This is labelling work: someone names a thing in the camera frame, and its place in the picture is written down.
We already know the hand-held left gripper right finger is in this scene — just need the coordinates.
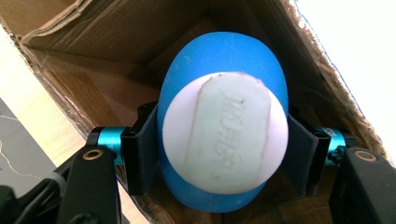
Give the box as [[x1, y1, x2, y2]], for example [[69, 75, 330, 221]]
[[280, 106, 332, 198]]

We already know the brown cardboard box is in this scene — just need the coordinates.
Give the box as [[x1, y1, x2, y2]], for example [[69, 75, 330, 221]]
[[0, 0, 390, 224]]

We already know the blue bottle with white cap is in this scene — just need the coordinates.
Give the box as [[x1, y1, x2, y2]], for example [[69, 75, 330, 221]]
[[156, 31, 290, 215]]

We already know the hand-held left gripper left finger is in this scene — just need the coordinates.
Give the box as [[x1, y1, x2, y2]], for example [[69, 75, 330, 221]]
[[120, 104, 160, 197]]

